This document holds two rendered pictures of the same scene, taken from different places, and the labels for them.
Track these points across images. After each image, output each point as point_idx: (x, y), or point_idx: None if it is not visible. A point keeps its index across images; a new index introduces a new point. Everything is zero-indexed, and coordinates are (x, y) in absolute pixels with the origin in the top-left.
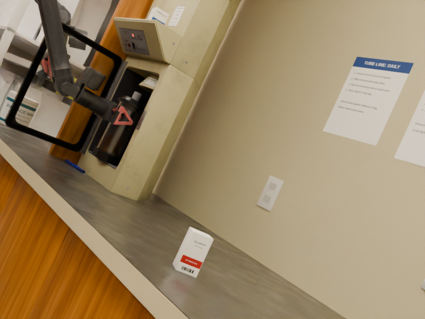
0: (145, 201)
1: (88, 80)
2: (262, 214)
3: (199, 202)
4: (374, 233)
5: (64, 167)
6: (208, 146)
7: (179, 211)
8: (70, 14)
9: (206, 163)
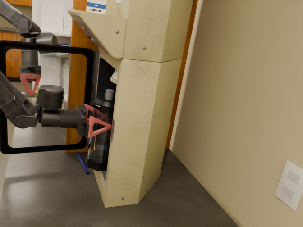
0: (151, 192)
1: (43, 102)
2: (284, 211)
3: (211, 169)
4: None
5: (66, 178)
6: (209, 107)
7: (192, 181)
8: (31, 20)
9: (211, 127)
